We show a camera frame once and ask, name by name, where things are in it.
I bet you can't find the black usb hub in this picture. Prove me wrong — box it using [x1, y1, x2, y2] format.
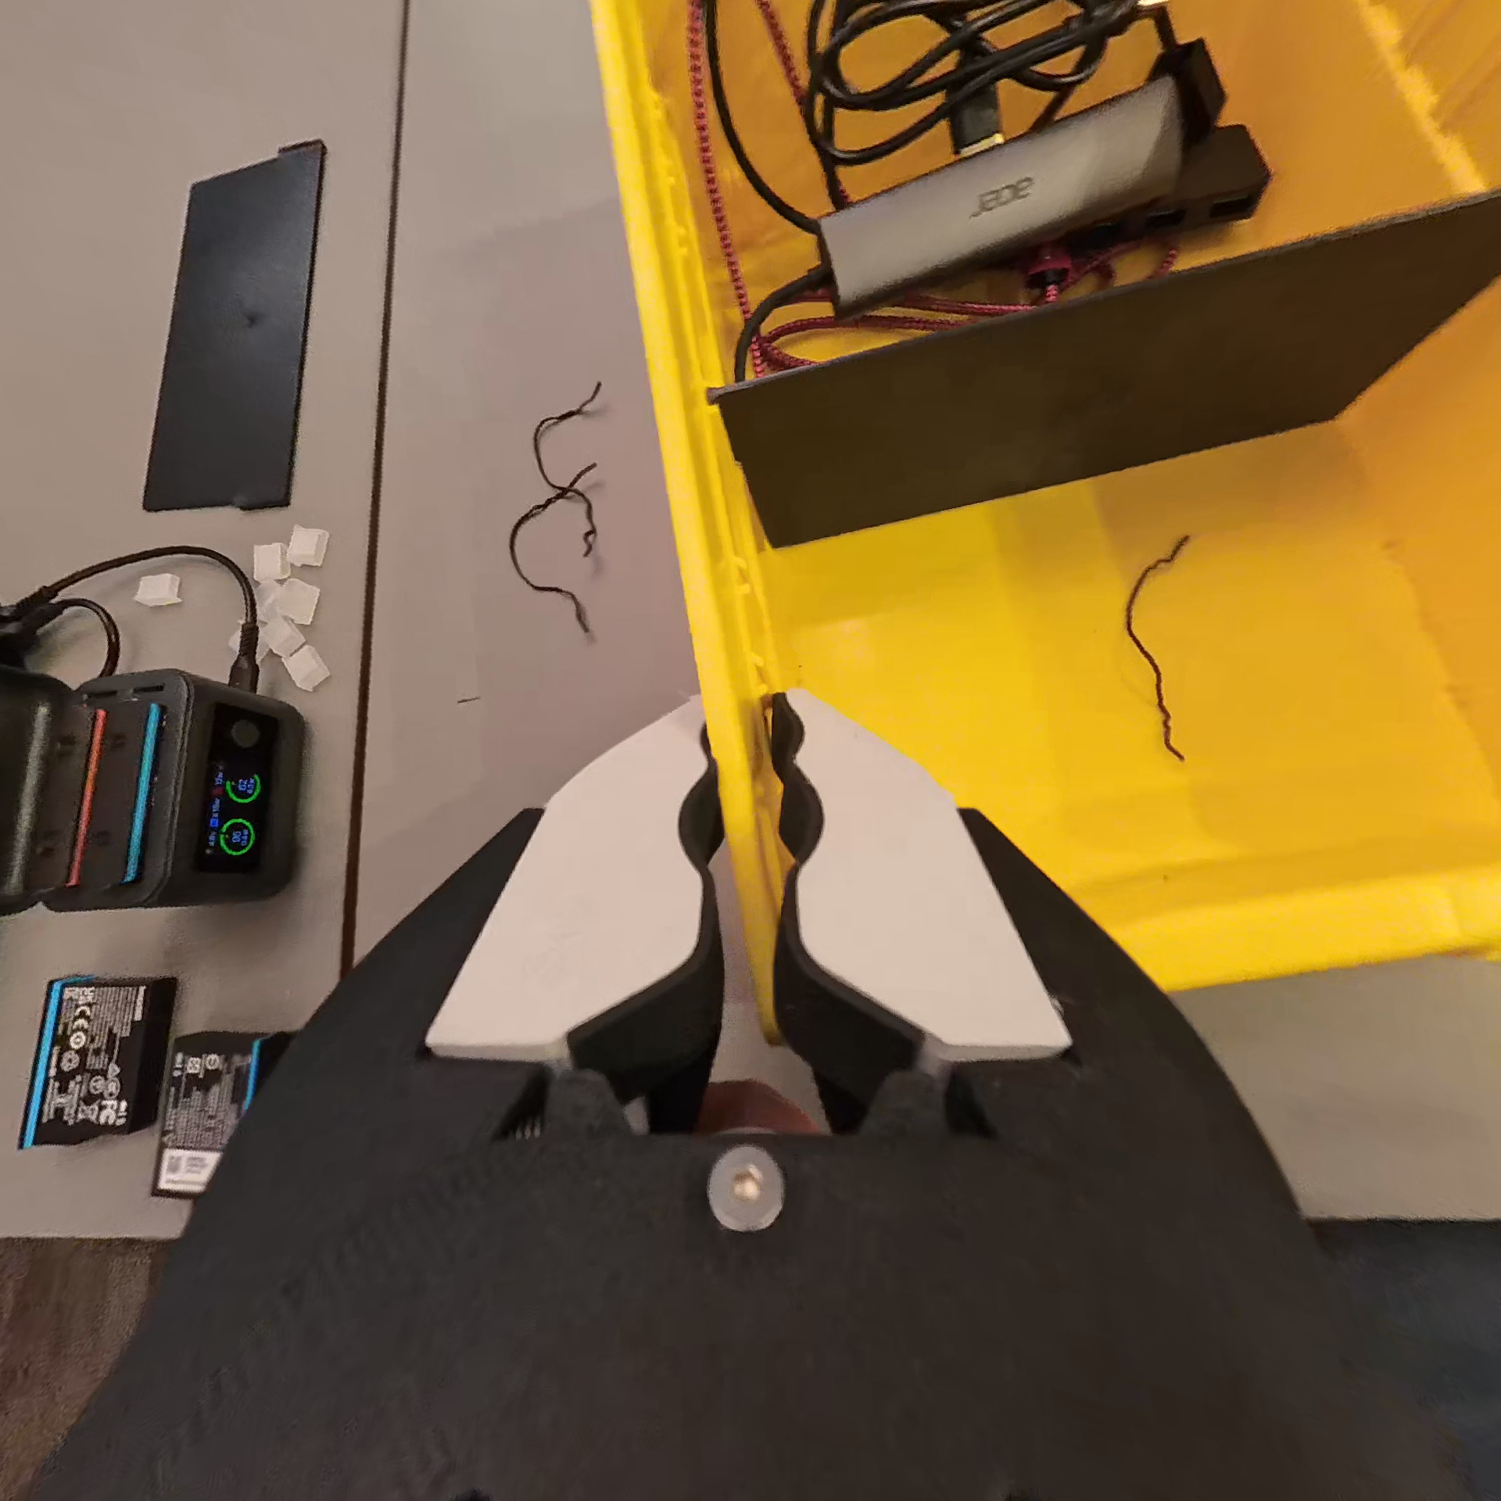
[1043, 38, 1276, 265]

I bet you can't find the person's left hand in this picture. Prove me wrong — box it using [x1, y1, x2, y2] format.
[704, 1082, 822, 1137]

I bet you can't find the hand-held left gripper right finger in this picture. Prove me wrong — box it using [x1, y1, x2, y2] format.
[768, 690, 1074, 1135]

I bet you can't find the black usb cable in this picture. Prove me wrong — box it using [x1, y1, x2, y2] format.
[704, 0, 1174, 237]

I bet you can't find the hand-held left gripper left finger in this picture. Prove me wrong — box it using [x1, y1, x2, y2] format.
[421, 694, 725, 1135]

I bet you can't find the pink braided usb cable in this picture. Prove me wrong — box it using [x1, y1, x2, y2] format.
[686, 0, 1186, 380]

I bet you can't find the dark grey usb hub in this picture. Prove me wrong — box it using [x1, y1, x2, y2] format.
[815, 76, 1186, 317]

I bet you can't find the black battery charger case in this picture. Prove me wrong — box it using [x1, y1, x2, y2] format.
[0, 669, 307, 917]

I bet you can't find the black camera battery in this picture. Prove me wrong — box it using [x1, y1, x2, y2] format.
[150, 1030, 295, 1202]
[18, 976, 180, 1151]

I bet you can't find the pile of white plastic caps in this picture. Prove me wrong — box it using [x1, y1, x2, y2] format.
[132, 524, 332, 694]

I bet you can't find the yellow plastic bin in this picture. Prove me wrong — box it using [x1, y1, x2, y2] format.
[586, 0, 1501, 1048]

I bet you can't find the black bin divider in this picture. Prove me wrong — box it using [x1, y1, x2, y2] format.
[709, 188, 1501, 551]
[141, 142, 327, 514]

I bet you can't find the black twist tie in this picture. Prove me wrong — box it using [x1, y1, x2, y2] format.
[1124, 533, 1192, 764]
[507, 464, 602, 639]
[532, 381, 606, 485]

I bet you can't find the black charger cable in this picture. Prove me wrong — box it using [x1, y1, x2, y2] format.
[0, 596, 125, 685]
[0, 546, 262, 694]

